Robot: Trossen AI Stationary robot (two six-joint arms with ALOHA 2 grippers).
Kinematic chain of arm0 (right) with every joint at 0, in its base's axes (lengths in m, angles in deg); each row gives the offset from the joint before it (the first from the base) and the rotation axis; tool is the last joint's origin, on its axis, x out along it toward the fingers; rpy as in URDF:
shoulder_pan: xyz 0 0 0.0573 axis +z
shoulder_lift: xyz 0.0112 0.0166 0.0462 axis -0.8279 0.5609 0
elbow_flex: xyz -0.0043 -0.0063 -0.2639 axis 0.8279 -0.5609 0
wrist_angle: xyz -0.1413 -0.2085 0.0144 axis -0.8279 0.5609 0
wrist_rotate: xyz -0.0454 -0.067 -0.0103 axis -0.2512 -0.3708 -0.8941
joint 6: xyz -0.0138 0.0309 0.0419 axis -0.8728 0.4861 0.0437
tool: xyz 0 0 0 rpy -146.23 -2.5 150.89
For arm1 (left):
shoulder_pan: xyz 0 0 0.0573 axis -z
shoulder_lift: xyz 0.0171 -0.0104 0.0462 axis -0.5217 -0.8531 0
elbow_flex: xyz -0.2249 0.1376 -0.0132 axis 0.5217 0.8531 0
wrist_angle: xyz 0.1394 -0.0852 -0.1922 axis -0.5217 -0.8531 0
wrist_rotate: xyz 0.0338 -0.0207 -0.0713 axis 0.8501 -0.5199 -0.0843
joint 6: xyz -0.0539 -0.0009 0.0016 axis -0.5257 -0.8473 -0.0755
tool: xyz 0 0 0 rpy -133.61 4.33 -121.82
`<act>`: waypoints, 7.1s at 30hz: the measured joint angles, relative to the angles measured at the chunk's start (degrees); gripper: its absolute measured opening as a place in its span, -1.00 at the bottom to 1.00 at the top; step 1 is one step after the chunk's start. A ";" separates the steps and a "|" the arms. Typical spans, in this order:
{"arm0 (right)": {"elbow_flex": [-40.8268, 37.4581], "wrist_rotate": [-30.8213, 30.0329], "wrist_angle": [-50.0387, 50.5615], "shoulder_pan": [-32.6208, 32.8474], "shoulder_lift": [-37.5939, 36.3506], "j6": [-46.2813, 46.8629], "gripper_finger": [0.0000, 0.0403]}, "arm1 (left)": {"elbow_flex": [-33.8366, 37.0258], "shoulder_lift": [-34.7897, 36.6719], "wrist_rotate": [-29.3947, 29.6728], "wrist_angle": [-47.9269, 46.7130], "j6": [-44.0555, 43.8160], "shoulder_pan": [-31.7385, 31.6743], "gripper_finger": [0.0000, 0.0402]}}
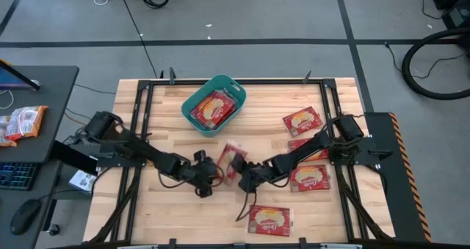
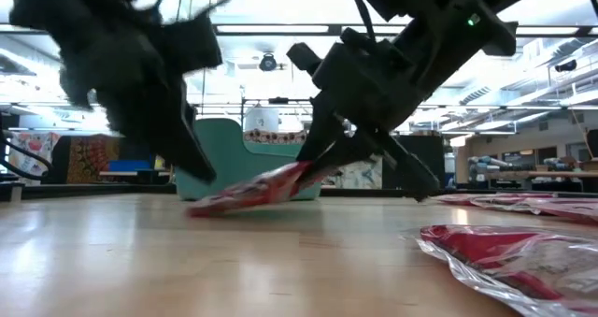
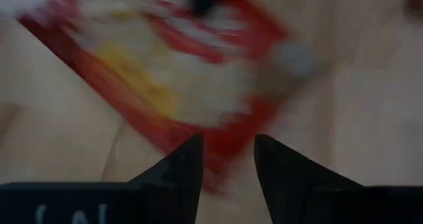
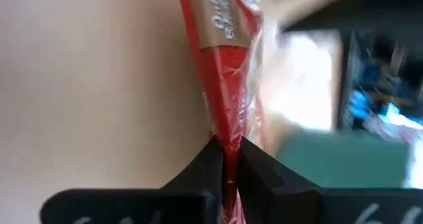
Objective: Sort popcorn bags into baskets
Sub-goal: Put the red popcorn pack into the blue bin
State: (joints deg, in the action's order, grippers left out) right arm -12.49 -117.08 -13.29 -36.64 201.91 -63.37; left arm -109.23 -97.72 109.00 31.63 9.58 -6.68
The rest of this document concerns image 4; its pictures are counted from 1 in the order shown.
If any red Orville Redenbacher popcorn bag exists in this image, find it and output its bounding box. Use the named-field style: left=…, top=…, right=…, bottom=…
left=176, top=0, right=269, bottom=224

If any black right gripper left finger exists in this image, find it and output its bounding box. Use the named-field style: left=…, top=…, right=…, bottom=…
left=39, top=134, right=226, bottom=224

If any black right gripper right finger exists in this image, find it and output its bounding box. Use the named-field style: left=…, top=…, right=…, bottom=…
left=235, top=136, right=423, bottom=224

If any teal plastic basket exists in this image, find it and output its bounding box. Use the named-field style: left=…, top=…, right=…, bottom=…
left=273, top=130, right=412, bottom=189

